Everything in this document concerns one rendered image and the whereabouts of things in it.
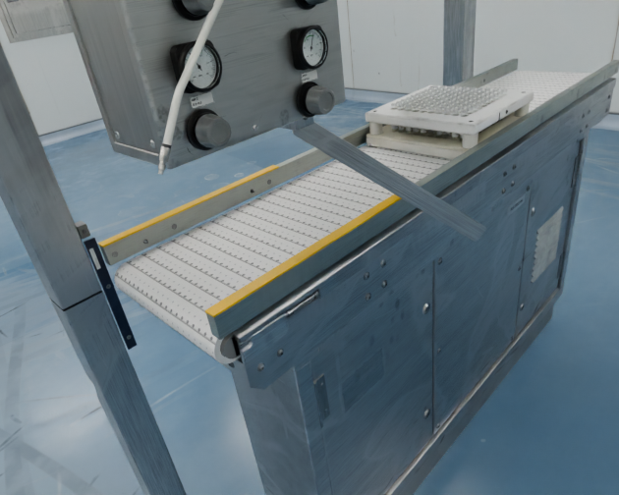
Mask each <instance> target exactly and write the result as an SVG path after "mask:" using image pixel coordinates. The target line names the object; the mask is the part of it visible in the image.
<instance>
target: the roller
mask: <svg viewBox="0 0 619 495"><path fill-rule="evenodd" d="M237 330H238V329H236V330H235V331H237ZM235 331H233V332H232V333H230V334H229V335H227V336H226V337H224V339H223V340H222V342H221V345H220V352H221V355H222V356H224V357H226V358H236V357H238V356H239V355H240V350H239V346H238V342H237V341H236V340H235V337H234V334H233V333H234V332H235Z"/></svg>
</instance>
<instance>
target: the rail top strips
mask: <svg viewBox="0 0 619 495"><path fill-rule="evenodd" d="M277 168H279V166H275V165H272V166H269V167H267V168H265V169H263V170H261V171H258V172H256V173H254V174H252V175H249V176H247V177H245V178H244V179H241V180H239V181H237V182H235V183H232V184H230V185H228V186H226V187H223V188H221V189H219V190H217V191H215V192H211V193H209V194H207V195H204V196H202V197H200V198H198V199H195V200H193V201H191V202H189V203H186V204H184V205H182V206H180V207H177V208H175V209H173V210H171V211H169V212H166V213H164V214H162V215H160V216H157V217H155V218H153V219H151V220H148V221H146V222H144V223H142V224H139V225H137V226H136V227H134V228H131V229H129V230H127V231H125V232H123V233H120V234H118V235H116V236H114V237H111V238H109V239H107V240H105V241H102V242H100V243H98V244H99V245H100V246H101V247H103V248H105V247H107V246H109V245H111V244H113V243H116V242H118V241H120V240H122V239H124V238H127V237H128V236H130V235H132V234H134V233H137V232H139V231H141V230H143V229H145V228H148V227H150V226H152V225H154V224H156V223H159V222H161V221H163V220H165V219H167V218H169V217H172V216H174V215H176V214H178V213H180V212H183V211H185V210H187V209H189V208H191V207H194V206H196V205H198V204H200V203H202V202H205V201H207V200H209V199H211V198H213V197H216V196H218V195H220V194H222V193H225V192H227V191H229V190H231V189H233V188H236V187H238V186H240V185H242V184H244V183H247V182H249V181H251V180H253V179H255V178H257V177H260V176H262V175H264V174H266V173H268V172H271V171H273V170H275V169H277ZM400 199H402V198H401V197H399V196H397V195H396V194H393V195H391V196H390V197H388V198H386V199H385V200H383V201H381V202H380V203H378V204H377V205H376V206H374V207H373V208H371V209H369V210H368V211H366V212H365V213H363V214H361V215H360V216H358V217H356V218H355V219H353V220H352V221H350V222H348V223H347V224H345V225H343V226H342V227H340V228H339V229H337V230H335V231H334V232H332V233H330V234H329V235H327V236H326V237H324V238H322V239H321V240H319V241H317V242H316V243H314V244H313V245H311V246H309V247H307V248H305V249H304V250H302V251H301V252H299V253H297V254H296V255H294V256H292V257H291V258H289V259H287V260H286V261H284V262H283V263H281V264H279V265H278V266H276V267H274V268H273V269H271V270H270V271H268V272H266V273H265V274H263V275H261V276H260V277H258V278H257V279H255V280H253V281H252V282H250V283H248V284H247V285H246V286H245V287H243V288H241V289H240V290H238V291H236V292H235V293H233V294H232V295H230V296H228V297H227V298H225V299H223V300H222V301H220V302H218V303H216V304H215V305H213V306H211V307H210V308H208V309H207V310H206V311H205V312H206V313H207V314H209V315H210V316H212V317H213V318H214V317H216V316H217V315H219V314H220V313H222V312H223V311H225V310H227V309H228V308H230V307H231V306H233V305H234V304H236V303H238V302H240V301H241V300H243V299H244V298H246V297H248V296H249V295H251V294H252V293H254V292H256V291H257V290H259V289H260V288H262V287H263V286H265V285H267V284H268V283H270V282H271V281H273V280H274V279H276V278H278V277H279V276H281V275H282V274H284V273H285V272H287V271H289V270H290V269H292V268H293V267H295V266H296V265H298V264H300V263H301V262H303V261H304V260H306V259H308V258H309V257H311V256H312V255H314V254H315V253H317V252H319V251H320V250H322V249H323V248H325V247H327V246H329V245H330V244H332V243H333V242H335V241H336V240H338V239H340V238H341V237H343V236H344V235H346V234H348V233H349V232H351V231H352V230H354V229H355V228H357V227H359V226H360V225H362V224H363V223H364V222H365V221H367V220H369V219H370V218H372V217H373V216H375V215H376V214H378V213H380V212H381V211H383V210H384V209H386V208H387V207H389V206H391V205H392V204H394V203H395V202H397V201H399V200H400Z"/></svg>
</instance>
